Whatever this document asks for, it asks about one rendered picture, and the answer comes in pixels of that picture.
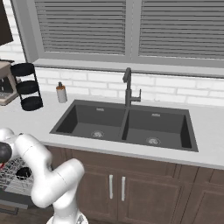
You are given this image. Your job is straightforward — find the brown cupboard door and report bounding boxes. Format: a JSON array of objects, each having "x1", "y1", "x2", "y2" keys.
[
  {"x1": 117, "y1": 171, "x2": 191, "y2": 224},
  {"x1": 69, "y1": 165, "x2": 119, "y2": 223},
  {"x1": 180, "y1": 167, "x2": 224, "y2": 224}
]

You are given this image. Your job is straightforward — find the dark grey double sink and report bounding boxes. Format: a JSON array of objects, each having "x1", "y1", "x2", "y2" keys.
[{"x1": 49, "y1": 99, "x2": 200, "y2": 153}]

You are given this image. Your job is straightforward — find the dark grey tap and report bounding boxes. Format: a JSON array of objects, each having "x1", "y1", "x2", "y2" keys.
[{"x1": 122, "y1": 66, "x2": 143, "y2": 109}]

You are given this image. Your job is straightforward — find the white soap dispenser bottle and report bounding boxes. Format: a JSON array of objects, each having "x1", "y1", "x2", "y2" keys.
[{"x1": 55, "y1": 81, "x2": 68, "y2": 104}]

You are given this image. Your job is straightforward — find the grey window with blinds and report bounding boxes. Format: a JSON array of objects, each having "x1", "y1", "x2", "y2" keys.
[{"x1": 11, "y1": 0, "x2": 224, "y2": 79}]

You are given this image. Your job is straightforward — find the black three-tier stand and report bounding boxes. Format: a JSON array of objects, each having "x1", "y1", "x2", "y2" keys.
[{"x1": 10, "y1": 62, "x2": 45, "y2": 112}]

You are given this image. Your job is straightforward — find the beige coffee machine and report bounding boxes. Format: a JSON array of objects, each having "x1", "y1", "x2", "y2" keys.
[{"x1": 0, "y1": 59, "x2": 20, "y2": 107}]

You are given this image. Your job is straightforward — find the white cupboard handle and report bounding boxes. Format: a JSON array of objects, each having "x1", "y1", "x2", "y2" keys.
[
  {"x1": 121, "y1": 176, "x2": 127, "y2": 202},
  {"x1": 108, "y1": 174, "x2": 115, "y2": 200}
]

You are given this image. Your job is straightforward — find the wire dishwasher rack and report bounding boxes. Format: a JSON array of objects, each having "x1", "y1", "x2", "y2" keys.
[{"x1": 0, "y1": 157, "x2": 35, "y2": 189}]

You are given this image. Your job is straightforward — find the dark wall cupboard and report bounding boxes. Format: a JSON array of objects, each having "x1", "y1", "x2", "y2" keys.
[{"x1": 0, "y1": 0, "x2": 15, "y2": 47}]

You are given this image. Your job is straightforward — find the dark dishwasher door handle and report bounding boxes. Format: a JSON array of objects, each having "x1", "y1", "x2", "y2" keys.
[{"x1": 0, "y1": 205, "x2": 20, "y2": 216}]

